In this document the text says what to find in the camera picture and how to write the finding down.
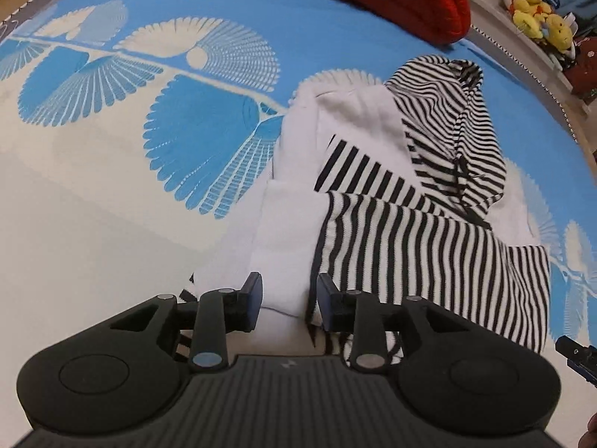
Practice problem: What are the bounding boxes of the black white striped hoodie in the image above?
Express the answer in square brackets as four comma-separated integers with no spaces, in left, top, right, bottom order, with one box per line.
[179,55,553,369]

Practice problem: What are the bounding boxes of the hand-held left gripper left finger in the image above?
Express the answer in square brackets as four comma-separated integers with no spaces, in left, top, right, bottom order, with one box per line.
[100,273,264,375]

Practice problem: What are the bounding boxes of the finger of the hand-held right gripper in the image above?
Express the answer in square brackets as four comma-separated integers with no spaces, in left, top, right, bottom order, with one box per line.
[555,336,597,386]

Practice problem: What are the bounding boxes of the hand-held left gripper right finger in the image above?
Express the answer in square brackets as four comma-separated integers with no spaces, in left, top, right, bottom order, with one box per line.
[316,273,473,370]

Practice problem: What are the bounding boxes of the blue white printed blanket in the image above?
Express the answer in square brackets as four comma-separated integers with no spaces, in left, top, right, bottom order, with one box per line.
[0,0,597,374]

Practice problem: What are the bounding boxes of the white window sill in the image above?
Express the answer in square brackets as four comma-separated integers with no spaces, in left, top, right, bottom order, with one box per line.
[466,0,597,150]

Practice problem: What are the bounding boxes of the yellow plush toy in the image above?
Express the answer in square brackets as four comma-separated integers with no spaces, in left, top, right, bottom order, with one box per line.
[542,12,575,53]
[512,0,552,35]

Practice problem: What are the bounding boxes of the dark red bag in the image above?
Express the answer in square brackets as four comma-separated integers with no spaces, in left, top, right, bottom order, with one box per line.
[565,36,597,98]

